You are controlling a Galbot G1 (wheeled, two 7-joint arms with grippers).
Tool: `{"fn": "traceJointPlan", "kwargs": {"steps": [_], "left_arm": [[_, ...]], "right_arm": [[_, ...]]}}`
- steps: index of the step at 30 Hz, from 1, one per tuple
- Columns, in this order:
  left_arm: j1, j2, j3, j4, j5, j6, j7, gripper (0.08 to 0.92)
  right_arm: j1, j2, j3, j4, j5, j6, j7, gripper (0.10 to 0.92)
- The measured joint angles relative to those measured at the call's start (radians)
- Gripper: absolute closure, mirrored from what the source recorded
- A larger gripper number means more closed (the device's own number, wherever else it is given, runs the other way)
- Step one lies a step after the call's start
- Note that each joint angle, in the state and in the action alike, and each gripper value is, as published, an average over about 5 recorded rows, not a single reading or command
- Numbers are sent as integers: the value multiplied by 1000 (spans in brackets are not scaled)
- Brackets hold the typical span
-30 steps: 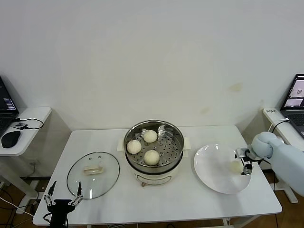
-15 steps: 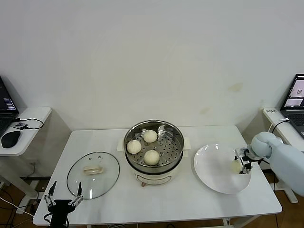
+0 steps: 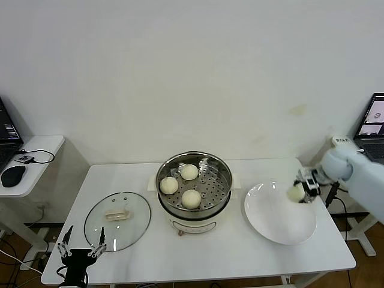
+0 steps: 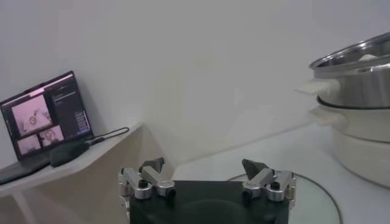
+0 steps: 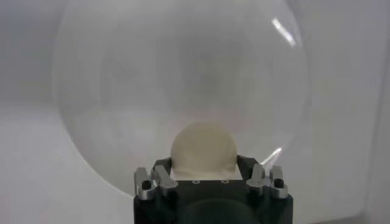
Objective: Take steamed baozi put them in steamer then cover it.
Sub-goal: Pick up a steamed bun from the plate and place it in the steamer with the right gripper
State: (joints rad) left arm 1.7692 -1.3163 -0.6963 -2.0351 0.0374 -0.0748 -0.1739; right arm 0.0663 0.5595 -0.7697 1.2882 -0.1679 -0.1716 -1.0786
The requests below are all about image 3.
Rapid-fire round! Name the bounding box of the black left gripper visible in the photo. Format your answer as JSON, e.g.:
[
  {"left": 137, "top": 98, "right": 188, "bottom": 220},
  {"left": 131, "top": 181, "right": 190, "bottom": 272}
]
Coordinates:
[{"left": 57, "top": 225, "right": 108, "bottom": 282}]

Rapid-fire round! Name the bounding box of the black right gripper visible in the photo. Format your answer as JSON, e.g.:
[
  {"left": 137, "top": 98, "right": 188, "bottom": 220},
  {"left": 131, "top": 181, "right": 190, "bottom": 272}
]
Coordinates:
[{"left": 293, "top": 169, "right": 326, "bottom": 205}]

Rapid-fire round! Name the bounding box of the white steamed baozi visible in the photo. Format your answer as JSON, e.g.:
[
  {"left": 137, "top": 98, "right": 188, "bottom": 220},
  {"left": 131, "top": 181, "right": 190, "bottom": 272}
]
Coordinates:
[
  {"left": 159, "top": 176, "right": 179, "bottom": 195},
  {"left": 286, "top": 183, "right": 306, "bottom": 203},
  {"left": 179, "top": 164, "right": 199, "bottom": 181},
  {"left": 181, "top": 189, "right": 202, "bottom": 210}
]

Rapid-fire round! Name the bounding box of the stainless steel steamer basket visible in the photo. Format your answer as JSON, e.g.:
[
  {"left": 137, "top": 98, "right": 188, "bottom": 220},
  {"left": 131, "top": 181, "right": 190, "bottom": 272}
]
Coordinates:
[{"left": 146, "top": 151, "right": 242, "bottom": 212}]

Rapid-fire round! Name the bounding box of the white round plate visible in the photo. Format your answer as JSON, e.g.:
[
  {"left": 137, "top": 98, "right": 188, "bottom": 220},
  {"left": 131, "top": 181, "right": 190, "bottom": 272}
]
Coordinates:
[{"left": 244, "top": 181, "right": 318, "bottom": 246}]

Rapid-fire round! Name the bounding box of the white labelled box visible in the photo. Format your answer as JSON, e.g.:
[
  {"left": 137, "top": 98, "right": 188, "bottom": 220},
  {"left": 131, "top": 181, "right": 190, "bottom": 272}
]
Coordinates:
[{"left": 331, "top": 136, "right": 351, "bottom": 148}]

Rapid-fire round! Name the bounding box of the round glass lid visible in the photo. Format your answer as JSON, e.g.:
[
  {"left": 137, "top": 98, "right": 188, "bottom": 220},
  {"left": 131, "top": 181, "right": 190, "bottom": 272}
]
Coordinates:
[{"left": 83, "top": 191, "right": 152, "bottom": 252}]

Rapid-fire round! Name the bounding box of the black open laptop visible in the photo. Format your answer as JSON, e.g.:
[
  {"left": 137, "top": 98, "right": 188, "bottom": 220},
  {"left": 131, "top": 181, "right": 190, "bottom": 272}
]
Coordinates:
[
  {"left": 0, "top": 95, "right": 24, "bottom": 173},
  {"left": 353, "top": 92, "right": 384, "bottom": 165}
]

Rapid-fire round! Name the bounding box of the black computer mouse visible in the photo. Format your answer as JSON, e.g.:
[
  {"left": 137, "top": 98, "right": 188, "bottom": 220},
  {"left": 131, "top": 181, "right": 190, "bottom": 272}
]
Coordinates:
[{"left": 1, "top": 164, "right": 27, "bottom": 188}]

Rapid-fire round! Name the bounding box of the white electric cooker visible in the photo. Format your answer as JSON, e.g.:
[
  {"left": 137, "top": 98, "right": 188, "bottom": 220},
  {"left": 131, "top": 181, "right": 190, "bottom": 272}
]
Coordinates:
[{"left": 158, "top": 191, "right": 232, "bottom": 238}]

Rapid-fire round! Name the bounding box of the dark cable adapter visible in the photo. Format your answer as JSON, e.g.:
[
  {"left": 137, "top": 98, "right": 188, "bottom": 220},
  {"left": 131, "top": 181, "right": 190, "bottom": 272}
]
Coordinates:
[{"left": 325, "top": 181, "right": 341, "bottom": 208}]

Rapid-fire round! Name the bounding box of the black power cable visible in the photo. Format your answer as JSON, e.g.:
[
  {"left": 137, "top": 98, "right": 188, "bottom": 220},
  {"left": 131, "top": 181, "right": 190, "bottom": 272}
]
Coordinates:
[{"left": 336, "top": 196, "right": 352, "bottom": 242}]

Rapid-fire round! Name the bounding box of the white floor cable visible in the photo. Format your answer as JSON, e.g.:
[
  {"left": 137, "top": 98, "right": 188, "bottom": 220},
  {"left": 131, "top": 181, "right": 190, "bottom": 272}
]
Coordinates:
[{"left": 0, "top": 248, "right": 43, "bottom": 274}]

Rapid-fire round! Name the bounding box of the black floor cable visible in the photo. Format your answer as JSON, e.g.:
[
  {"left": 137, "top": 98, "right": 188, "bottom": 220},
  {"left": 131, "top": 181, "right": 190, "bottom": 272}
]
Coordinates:
[{"left": 0, "top": 236, "right": 19, "bottom": 288}]

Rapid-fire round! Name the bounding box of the black hub cable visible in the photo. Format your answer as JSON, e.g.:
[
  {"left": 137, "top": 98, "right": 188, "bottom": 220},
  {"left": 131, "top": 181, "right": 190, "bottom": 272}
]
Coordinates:
[{"left": 22, "top": 148, "right": 56, "bottom": 165}]

